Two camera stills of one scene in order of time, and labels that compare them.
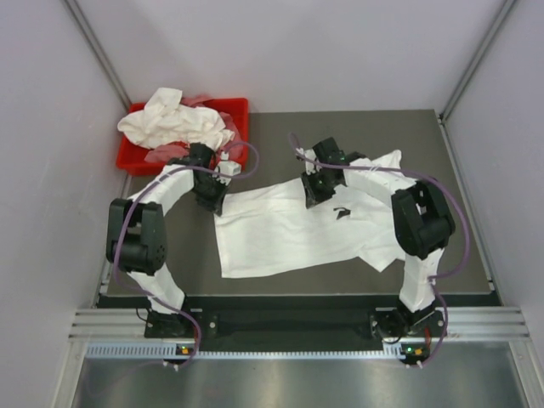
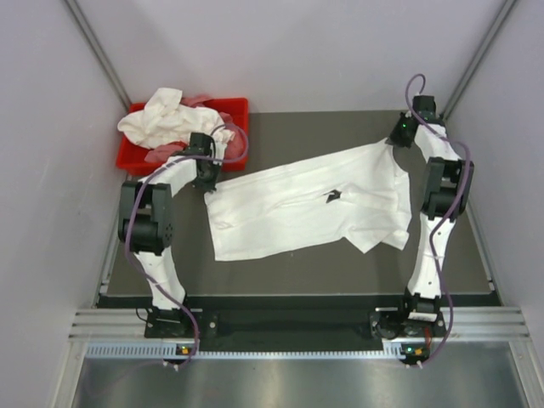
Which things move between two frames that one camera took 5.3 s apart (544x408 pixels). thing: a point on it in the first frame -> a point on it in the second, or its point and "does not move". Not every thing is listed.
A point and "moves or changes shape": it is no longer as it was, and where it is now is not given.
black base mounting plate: [301, 324] does not move
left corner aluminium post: [99, 54] does not move
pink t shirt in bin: [161, 154] does not move
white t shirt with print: [268, 228] moves or changes shape
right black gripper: [312, 196] -> [394, 138]
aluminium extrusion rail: [110, 325] does not move
